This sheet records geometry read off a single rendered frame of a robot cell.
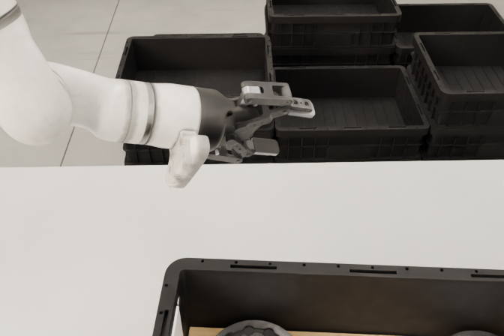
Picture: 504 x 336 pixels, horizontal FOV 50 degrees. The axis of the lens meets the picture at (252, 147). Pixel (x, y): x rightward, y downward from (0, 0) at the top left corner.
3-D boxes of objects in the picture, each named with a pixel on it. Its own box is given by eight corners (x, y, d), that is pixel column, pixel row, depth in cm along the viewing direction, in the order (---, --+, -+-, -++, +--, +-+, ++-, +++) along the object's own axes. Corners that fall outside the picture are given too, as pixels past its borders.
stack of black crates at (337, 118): (271, 220, 161) (274, 130, 139) (267, 152, 184) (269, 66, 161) (406, 217, 162) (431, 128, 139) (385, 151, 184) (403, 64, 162)
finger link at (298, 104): (273, 110, 65) (308, 115, 67) (285, 96, 62) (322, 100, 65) (271, 100, 65) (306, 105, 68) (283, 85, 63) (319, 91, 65)
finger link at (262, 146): (252, 137, 73) (277, 139, 75) (250, 139, 73) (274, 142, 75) (255, 151, 72) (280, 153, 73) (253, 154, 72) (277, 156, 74)
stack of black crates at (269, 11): (266, 133, 191) (268, 16, 161) (262, 85, 214) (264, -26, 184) (379, 132, 192) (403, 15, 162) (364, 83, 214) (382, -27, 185)
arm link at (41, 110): (22, 166, 53) (-66, 39, 45) (17, 130, 60) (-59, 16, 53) (88, 133, 54) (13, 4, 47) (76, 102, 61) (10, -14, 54)
